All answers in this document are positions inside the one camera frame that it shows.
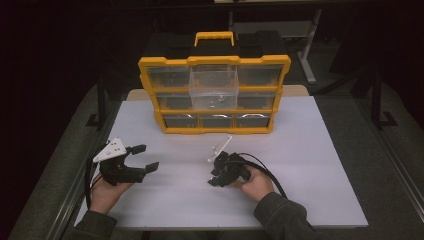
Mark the person's left hand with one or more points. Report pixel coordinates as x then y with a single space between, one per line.
106 198

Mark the yellow black drawer organizer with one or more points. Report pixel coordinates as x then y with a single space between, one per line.
173 61

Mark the person's right hand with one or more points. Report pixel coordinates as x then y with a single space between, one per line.
256 186

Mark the aluminium frame rail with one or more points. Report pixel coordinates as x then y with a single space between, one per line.
400 166
74 191

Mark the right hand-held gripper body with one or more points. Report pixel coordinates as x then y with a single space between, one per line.
233 165

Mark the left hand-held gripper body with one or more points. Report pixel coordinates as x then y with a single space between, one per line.
111 155

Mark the rows of clear drawers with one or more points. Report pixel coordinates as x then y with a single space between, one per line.
258 75

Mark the black metal stand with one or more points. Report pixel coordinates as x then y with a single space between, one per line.
376 100
101 100

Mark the white metal desk frame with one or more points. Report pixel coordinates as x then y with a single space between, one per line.
308 63

